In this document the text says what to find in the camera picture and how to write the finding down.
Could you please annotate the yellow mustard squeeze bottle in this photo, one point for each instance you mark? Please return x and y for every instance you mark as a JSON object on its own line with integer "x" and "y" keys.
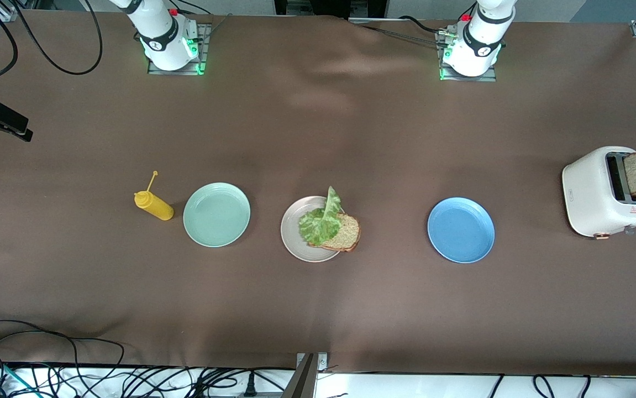
{"x": 154, "y": 207}

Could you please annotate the green lettuce leaf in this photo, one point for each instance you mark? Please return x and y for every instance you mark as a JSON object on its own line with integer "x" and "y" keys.
{"x": 320, "y": 224}

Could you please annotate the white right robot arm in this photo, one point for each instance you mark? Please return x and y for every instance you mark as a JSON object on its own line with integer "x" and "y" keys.
{"x": 163, "y": 38}

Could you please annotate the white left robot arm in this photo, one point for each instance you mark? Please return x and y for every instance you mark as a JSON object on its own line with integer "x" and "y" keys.
{"x": 481, "y": 38}

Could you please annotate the blue plate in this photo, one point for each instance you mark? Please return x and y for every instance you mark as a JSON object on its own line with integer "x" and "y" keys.
{"x": 461, "y": 229}

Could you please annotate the mint green plate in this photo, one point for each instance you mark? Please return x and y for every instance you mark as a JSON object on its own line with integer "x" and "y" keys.
{"x": 216, "y": 215}

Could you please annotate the beige plate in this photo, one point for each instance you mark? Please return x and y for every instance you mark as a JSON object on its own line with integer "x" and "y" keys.
{"x": 291, "y": 237}

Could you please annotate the white toaster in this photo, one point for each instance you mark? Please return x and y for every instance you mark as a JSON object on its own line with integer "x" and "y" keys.
{"x": 588, "y": 193}

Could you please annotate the brown table cloth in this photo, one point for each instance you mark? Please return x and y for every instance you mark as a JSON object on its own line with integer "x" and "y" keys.
{"x": 406, "y": 309}

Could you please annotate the black equipment box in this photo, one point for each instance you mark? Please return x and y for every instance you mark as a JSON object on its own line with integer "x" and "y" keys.
{"x": 329, "y": 6}

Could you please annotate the black power plug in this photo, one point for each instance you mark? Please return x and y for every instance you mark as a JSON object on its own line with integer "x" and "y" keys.
{"x": 250, "y": 387}

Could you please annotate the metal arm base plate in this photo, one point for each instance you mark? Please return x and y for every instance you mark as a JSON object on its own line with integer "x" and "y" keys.
{"x": 467, "y": 78}
{"x": 205, "y": 55}

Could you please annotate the grey metal camera post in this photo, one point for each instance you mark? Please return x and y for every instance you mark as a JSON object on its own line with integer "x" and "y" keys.
{"x": 304, "y": 381}

